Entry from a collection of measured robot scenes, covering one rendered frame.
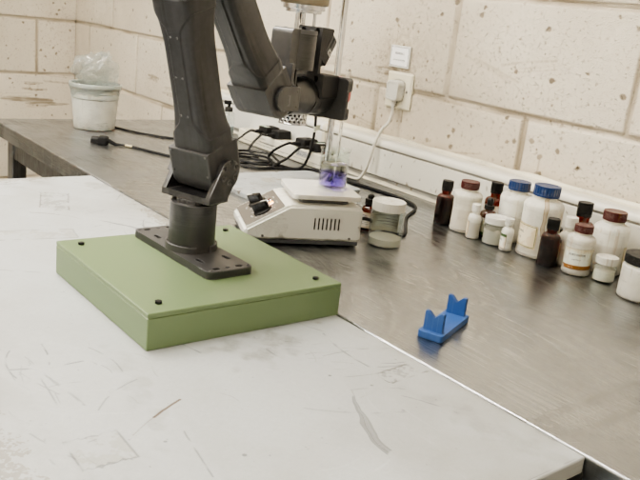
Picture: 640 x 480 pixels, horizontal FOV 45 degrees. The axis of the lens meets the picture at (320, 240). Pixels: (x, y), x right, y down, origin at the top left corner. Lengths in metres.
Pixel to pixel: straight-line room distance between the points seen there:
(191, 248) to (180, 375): 0.25
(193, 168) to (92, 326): 0.24
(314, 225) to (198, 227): 0.32
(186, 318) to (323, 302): 0.20
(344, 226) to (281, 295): 0.38
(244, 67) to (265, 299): 0.32
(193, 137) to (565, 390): 0.54
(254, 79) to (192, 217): 0.21
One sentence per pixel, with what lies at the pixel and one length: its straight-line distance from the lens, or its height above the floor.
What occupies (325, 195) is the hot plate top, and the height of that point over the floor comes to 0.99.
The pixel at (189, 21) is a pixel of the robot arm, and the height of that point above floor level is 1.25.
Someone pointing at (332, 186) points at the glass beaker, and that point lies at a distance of 1.34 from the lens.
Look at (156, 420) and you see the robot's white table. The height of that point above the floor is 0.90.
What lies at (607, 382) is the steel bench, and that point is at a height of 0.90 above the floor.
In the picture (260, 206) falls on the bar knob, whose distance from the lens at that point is 1.31.
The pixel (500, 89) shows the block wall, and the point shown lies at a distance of 1.70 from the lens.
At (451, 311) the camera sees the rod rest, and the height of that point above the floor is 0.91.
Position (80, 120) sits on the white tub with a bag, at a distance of 2.24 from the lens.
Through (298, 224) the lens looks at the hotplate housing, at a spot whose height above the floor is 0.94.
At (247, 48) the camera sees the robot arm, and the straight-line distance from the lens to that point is 1.05.
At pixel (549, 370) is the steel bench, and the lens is 0.98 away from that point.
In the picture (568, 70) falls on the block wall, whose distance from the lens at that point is 1.60.
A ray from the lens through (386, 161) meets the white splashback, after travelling 1.87.
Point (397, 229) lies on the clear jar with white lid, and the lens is 1.35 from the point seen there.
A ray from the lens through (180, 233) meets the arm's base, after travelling 1.04.
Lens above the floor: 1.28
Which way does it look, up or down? 16 degrees down
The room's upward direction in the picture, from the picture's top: 7 degrees clockwise
